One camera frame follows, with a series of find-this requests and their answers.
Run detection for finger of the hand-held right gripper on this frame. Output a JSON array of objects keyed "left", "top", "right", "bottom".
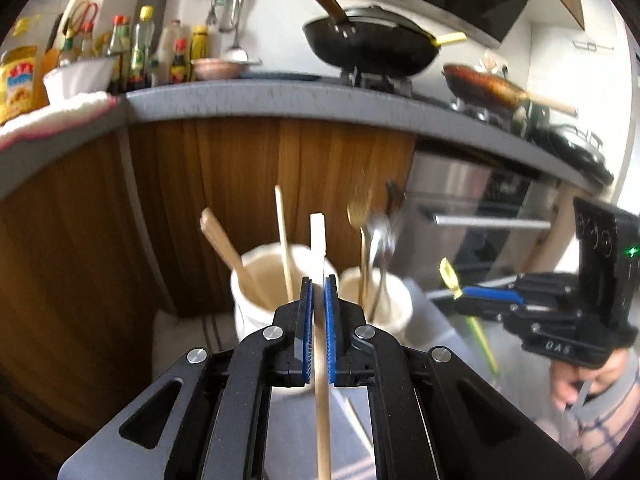
[
  {"left": 462, "top": 272, "right": 578, "bottom": 307},
  {"left": 465, "top": 304, "right": 577, "bottom": 336}
]

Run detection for grey speckled countertop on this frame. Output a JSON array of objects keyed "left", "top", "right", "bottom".
[{"left": 0, "top": 77, "right": 617, "bottom": 202}]

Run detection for blue plaid tablecloth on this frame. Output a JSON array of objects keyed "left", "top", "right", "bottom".
[{"left": 150, "top": 277, "right": 571, "bottom": 480}]

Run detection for yellow plastic handled utensil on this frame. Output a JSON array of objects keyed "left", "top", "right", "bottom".
[{"left": 439, "top": 257, "right": 501, "bottom": 376}]

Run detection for white handled knife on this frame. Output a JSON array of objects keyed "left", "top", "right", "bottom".
[{"left": 47, "top": 0, "right": 81, "bottom": 57}]

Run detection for black wok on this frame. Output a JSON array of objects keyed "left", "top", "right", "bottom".
[{"left": 284, "top": 0, "right": 441, "bottom": 77}]

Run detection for yellow spatula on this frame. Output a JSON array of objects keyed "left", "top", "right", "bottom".
[{"left": 432, "top": 31, "right": 469, "bottom": 49}]

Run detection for wooden kitchen cabinet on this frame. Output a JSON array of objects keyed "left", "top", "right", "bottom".
[{"left": 0, "top": 119, "right": 417, "bottom": 461}]

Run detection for brown frying pan wooden handle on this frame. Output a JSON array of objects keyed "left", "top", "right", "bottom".
[{"left": 441, "top": 62, "right": 579, "bottom": 120}]

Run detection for metal wall rack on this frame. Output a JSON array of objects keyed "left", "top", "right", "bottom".
[{"left": 571, "top": 39, "right": 615, "bottom": 53}]

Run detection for red cap sauce bottle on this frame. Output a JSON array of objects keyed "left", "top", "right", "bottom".
[
  {"left": 106, "top": 15, "right": 132, "bottom": 92},
  {"left": 170, "top": 39, "right": 189, "bottom": 84}
]

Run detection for white bowl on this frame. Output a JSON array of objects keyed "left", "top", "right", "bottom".
[{"left": 44, "top": 57, "right": 116, "bottom": 104}]

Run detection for gas stove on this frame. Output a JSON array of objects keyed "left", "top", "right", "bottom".
[{"left": 340, "top": 66, "right": 416, "bottom": 97}]

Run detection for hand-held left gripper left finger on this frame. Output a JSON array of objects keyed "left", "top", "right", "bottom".
[{"left": 57, "top": 276, "right": 315, "bottom": 480}]

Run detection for copper bowl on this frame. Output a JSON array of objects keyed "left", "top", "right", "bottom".
[{"left": 191, "top": 57, "right": 242, "bottom": 81}]

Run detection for cream floral ceramic utensil holder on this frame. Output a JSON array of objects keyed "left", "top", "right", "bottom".
[{"left": 230, "top": 242, "right": 415, "bottom": 398}]

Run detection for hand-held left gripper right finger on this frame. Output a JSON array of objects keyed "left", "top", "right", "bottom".
[{"left": 324, "top": 275, "right": 586, "bottom": 480}]

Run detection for person's right forearm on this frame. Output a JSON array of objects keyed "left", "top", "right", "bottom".
[{"left": 535, "top": 360, "right": 640, "bottom": 478}]

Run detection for black lidded pot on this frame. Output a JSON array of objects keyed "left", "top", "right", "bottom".
[{"left": 537, "top": 124, "right": 615, "bottom": 185}]

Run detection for small red cap bottle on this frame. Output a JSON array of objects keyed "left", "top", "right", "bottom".
[{"left": 79, "top": 21, "right": 97, "bottom": 59}]

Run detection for stainless steel oven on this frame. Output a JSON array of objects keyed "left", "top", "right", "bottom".
[{"left": 406, "top": 147, "right": 568, "bottom": 288}]

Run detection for yellow cap clear bottle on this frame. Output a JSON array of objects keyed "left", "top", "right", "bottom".
[{"left": 127, "top": 6, "right": 157, "bottom": 87}]

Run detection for wooden spoon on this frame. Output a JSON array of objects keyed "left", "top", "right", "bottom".
[{"left": 201, "top": 208, "right": 262, "bottom": 307}]

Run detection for flower-tipped metal spoon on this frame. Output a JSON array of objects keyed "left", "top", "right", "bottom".
[{"left": 377, "top": 217, "right": 402, "bottom": 323}]

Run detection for red handled scissors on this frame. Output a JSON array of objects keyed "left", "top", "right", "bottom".
[{"left": 67, "top": 2, "right": 99, "bottom": 37}]

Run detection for yellow jar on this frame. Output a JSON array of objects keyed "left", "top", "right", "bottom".
[{"left": 0, "top": 46, "right": 39, "bottom": 124}]

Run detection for person's right hand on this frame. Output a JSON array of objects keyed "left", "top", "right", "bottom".
[{"left": 550, "top": 350, "right": 628, "bottom": 411}]

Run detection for white towel red trim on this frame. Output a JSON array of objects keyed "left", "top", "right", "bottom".
[{"left": 0, "top": 91, "right": 119, "bottom": 151}]

